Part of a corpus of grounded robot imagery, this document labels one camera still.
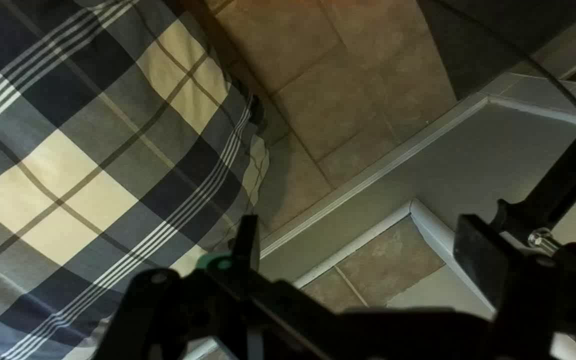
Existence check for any thin black cable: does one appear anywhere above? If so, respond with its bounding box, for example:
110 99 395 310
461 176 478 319
433 0 576 127

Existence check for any black camera stand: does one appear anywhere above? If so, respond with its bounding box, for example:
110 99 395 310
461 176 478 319
490 97 576 235

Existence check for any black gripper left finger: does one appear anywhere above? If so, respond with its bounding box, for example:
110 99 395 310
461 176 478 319
94 212 330 360

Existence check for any plaid comforter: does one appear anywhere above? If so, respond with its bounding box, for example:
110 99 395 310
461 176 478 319
0 0 273 360

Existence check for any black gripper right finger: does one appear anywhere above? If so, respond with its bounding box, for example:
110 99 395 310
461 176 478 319
452 212 576 360

